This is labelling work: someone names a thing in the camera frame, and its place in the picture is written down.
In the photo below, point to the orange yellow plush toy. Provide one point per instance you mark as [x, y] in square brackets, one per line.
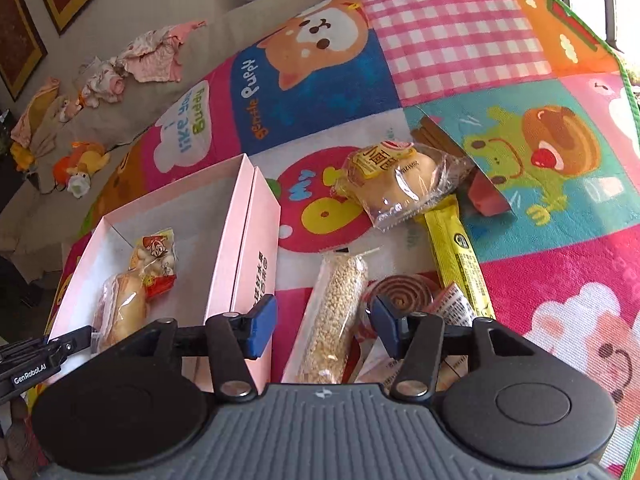
[82, 157]

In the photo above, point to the pink box lid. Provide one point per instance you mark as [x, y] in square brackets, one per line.
[255, 240]

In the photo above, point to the pink garment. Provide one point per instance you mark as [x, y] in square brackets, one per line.
[155, 52]

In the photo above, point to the small plush toy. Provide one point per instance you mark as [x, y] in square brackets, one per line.
[69, 107]

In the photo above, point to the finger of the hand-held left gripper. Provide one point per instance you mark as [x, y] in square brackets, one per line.
[75, 341]

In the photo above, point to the yellow snack bar packet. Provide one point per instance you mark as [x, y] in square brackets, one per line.
[455, 250]

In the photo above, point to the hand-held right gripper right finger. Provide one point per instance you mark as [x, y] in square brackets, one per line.
[382, 321]

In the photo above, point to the spiral candy packet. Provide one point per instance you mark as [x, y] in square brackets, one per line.
[400, 292]

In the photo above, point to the wafer stick packet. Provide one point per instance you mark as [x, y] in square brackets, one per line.
[487, 195]

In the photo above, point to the red white snack packet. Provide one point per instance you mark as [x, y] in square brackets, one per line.
[155, 265]

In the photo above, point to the white floral garment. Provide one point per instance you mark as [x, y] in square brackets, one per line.
[102, 82]

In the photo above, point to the pink cardboard box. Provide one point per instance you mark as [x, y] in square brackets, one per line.
[200, 210]

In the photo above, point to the puffed grain bar packet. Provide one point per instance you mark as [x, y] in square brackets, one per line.
[330, 310]

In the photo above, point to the round bun packet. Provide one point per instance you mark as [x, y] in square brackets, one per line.
[400, 180]

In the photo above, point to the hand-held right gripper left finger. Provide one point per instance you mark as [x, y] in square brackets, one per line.
[260, 327]

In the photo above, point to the small bread packet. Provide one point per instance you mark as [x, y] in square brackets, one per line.
[120, 310]

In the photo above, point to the printed cartoon play mat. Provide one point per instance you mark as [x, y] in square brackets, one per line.
[450, 50]

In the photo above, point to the pale pink cloth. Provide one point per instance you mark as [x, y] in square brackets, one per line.
[35, 110]

